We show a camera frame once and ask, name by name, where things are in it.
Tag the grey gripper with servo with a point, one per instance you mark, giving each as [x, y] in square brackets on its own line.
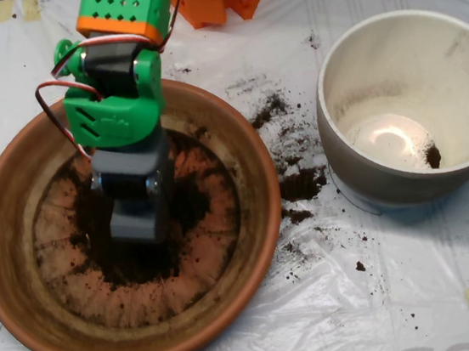
[127, 189]

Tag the dark soil heap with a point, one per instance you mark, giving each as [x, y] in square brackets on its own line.
[142, 264]

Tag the terracotta plant saucer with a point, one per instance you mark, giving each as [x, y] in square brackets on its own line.
[13, 254]

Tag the spilled soil patch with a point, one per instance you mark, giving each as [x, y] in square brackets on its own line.
[300, 186]

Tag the small dark brown crumb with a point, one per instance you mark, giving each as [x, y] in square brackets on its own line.
[360, 266]

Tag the white ceramic pot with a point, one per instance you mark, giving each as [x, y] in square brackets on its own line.
[419, 75]

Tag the clear plastic sheet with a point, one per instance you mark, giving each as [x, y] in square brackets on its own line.
[280, 341]

